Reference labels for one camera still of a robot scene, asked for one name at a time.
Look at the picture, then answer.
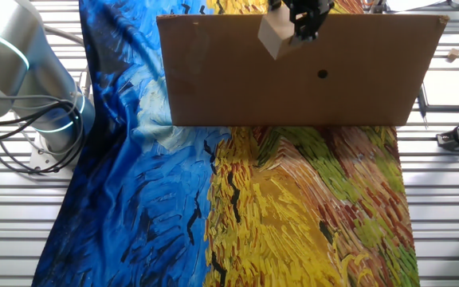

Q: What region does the brown cardboard board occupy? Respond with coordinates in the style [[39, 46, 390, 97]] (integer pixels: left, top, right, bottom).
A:
[[156, 14, 450, 128]]

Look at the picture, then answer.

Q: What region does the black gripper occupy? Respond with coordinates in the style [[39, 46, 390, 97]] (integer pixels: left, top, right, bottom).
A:
[[267, 0, 336, 43]]

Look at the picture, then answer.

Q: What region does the grey cable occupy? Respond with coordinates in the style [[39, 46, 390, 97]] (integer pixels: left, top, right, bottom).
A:
[[40, 23, 91, 96]]

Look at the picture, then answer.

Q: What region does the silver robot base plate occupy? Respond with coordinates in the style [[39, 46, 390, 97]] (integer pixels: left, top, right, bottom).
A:
[[28, 133, 80, 177]]

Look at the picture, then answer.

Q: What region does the light wooden block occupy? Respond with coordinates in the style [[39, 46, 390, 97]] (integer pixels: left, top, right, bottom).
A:
[[257, 4, 304, 61]]

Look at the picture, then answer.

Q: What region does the painted wheat field cloth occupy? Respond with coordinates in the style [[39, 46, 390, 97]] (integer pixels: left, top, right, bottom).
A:
[[31, 0, 421, 287]]

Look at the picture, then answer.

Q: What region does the black pen tool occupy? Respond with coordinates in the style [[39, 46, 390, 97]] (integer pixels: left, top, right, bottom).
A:
[[417, 81, 430, 131]]

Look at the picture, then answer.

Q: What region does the flat grey metal plate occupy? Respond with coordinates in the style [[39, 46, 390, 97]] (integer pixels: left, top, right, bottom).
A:
[[422, 69, 459, 112]]

